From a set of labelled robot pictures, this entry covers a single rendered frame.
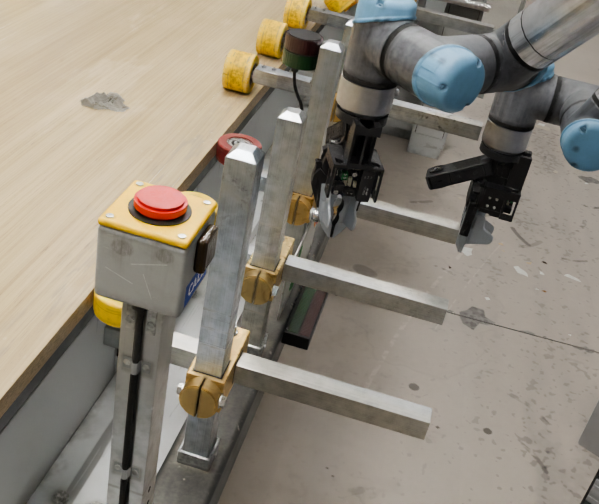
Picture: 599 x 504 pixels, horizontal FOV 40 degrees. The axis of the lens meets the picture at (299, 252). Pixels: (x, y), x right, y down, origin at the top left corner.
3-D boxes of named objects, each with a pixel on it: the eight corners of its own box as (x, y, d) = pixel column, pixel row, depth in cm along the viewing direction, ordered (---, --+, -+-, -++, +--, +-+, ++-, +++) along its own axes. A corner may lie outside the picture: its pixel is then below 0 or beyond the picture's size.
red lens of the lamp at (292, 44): (324, 47, 135) (326, 34, 134) (316, 58, 130) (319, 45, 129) (289, 38, 136) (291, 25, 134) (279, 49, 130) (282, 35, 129)
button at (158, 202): (193, 211, 64) (195, 192, 63) (174, 235, 61) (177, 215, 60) (144, 197, 65) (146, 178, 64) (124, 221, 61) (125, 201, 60)
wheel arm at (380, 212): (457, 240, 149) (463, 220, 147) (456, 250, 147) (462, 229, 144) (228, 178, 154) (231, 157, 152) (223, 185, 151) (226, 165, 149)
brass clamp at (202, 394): (249, 360, 113) (255, 331, 111) (218, 425, 102) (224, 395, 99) (206, 347, 114) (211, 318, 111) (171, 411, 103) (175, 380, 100)
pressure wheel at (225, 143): (258, 192, 157) (267, 137, 151) (246, 211, 150) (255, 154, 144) (218, 181, 158) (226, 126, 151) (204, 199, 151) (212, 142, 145)
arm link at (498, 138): (487, 124, 132) (488, 107, 139) (478, 150, 134) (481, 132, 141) (533, 136, 131) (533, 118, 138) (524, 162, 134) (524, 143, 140)
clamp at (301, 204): (322, 196, 155) (327, 172, 152) (306, 229, 144) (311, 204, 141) (293, 188, 156) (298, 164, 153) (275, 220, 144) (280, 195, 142)
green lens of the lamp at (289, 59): (321, 62, 136) (323, 49, 135) (313, 73, 131) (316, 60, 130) (286, 53, 137) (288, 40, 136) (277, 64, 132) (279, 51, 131)
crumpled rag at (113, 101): (128, 97, 157) (129, 86, 156) (130, 113, 151) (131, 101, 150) (80, 94, 154) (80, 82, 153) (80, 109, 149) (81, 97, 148)
